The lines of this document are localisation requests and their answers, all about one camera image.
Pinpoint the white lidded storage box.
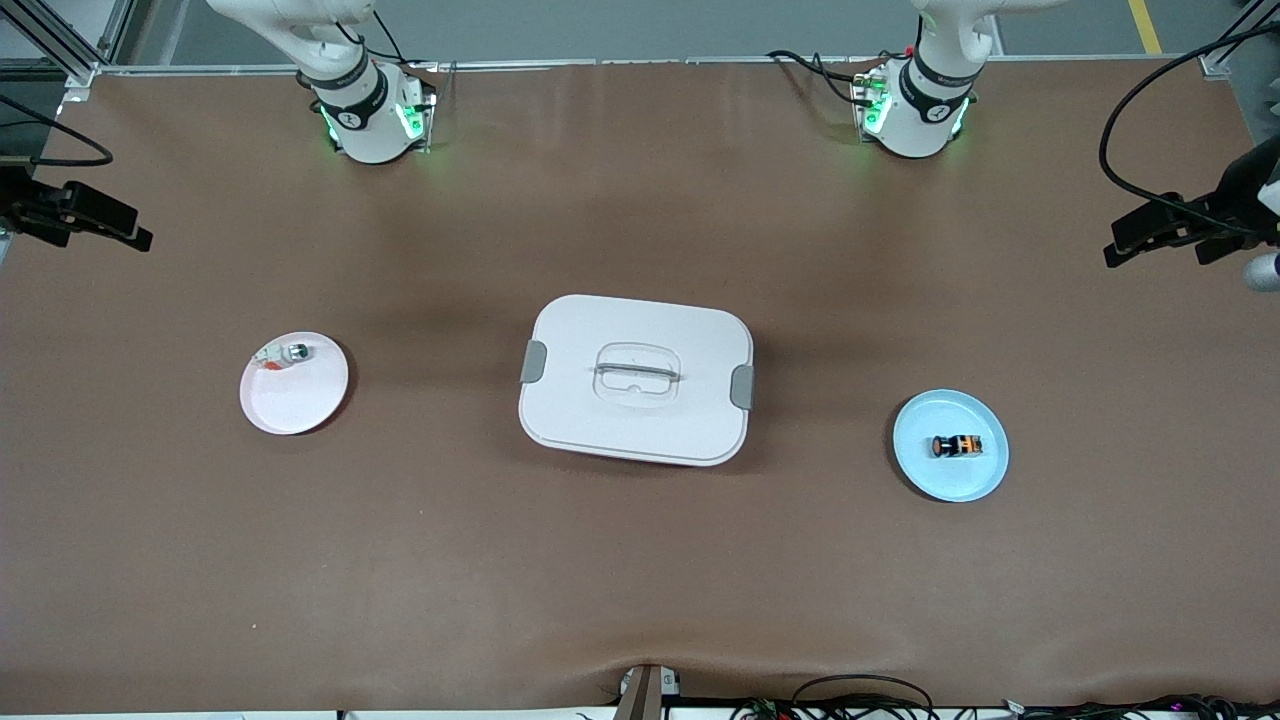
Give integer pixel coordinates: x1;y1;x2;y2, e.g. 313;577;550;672
517;294;756;468

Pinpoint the pink round plate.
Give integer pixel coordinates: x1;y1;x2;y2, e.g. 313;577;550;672
239;331;351;436

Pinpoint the light blue round plate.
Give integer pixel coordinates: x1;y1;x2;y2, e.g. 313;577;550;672
892;389;1010;503

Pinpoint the brown table cover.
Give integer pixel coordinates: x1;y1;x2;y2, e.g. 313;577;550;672
0;57;1280;713

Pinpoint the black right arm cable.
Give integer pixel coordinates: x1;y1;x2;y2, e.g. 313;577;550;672
0;94;114;168

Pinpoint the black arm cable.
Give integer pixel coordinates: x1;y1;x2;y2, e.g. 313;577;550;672
1098;20;1280;219
0;94;114;168

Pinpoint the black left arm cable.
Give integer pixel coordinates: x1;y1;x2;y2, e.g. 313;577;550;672
1098;20;1280;219

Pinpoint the aluminium frame post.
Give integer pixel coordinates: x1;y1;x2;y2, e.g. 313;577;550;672
1198;0;1280;81
0;0;137;89

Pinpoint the black right base cable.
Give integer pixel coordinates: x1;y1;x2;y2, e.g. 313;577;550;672
335;10;441;77

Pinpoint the black base cable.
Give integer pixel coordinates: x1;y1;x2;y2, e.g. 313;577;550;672
767;48;883;107
335;10;441;77

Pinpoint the black left base cable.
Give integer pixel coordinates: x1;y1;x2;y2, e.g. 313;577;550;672
767;48;883;107

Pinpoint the black cable bundle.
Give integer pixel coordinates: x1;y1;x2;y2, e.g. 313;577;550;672
1000;694;1280;720

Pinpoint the black looped cable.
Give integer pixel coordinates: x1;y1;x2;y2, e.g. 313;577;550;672
730;674;937;720

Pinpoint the brown metal bracket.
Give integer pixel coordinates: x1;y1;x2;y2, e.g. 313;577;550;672
614;664;683;720

